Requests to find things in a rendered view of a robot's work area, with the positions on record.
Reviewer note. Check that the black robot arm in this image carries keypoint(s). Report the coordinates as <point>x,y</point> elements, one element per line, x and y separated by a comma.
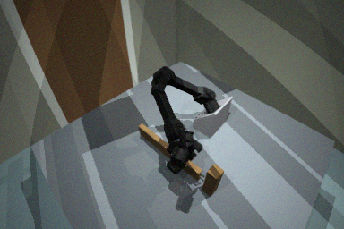
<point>173,128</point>

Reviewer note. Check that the brown wooden board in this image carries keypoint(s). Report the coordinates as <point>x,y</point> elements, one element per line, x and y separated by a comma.
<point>192,169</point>

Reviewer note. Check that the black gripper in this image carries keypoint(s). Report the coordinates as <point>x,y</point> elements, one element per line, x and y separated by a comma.
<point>196,146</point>

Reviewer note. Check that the brown wooden post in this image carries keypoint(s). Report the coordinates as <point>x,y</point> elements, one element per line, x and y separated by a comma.
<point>212,179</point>

